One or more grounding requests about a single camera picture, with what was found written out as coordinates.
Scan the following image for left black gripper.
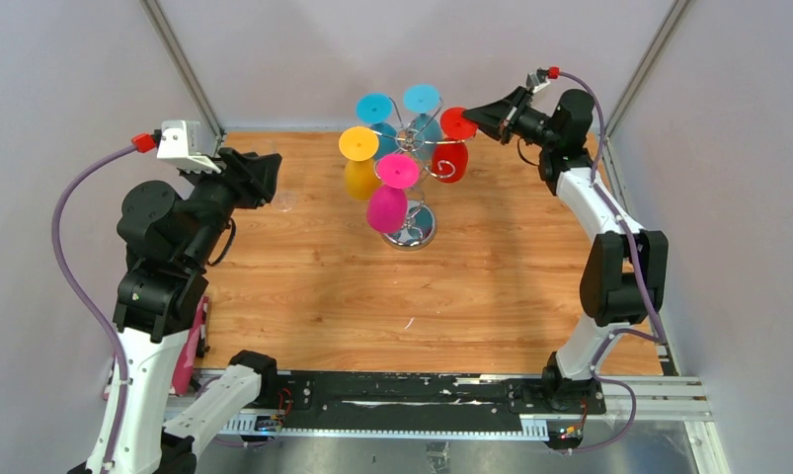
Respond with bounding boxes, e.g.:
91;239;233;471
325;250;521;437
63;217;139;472
182;144;282;267

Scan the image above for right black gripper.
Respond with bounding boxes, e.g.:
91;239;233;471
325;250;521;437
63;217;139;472
462;87;560;150

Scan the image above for clear wine glass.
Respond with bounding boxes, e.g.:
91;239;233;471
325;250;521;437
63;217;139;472
271;190;298;213

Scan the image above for red wine glass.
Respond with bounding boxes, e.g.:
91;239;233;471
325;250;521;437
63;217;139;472
431;107;478;184

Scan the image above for pink wine glass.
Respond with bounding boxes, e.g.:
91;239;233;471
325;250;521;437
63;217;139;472
366;153;420;234

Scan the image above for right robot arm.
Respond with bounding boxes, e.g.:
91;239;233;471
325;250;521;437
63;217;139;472
462;87;669;413

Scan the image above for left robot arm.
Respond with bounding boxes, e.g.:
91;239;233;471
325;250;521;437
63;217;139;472
77;147;284;473

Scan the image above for right blue wine glass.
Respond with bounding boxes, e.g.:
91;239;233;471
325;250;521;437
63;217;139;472
403;84;443;163

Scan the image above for blue wine glass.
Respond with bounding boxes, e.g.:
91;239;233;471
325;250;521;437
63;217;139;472
403;84;443;163
356;93;398;160

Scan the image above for yellow wine glass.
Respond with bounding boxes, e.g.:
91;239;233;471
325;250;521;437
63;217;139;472
339;126;381;200

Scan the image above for left blue wine glass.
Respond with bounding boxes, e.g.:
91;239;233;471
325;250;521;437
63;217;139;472
356;93;398;160

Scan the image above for chrome wine glass rack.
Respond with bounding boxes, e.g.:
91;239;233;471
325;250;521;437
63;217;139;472
376;99;463;252

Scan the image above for pink camouflage cloth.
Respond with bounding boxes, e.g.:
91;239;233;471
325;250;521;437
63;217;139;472
105;294;211;399

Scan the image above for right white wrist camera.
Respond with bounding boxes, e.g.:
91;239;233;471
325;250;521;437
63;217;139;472
525;69;551;94

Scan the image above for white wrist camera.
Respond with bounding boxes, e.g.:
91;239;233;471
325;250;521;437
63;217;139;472
525;69;551;94
156;119;221;174

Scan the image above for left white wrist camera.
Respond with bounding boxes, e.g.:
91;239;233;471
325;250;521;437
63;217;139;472
156;119;221;174

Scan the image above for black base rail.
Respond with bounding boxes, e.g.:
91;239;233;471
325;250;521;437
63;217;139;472
160;367;715;452

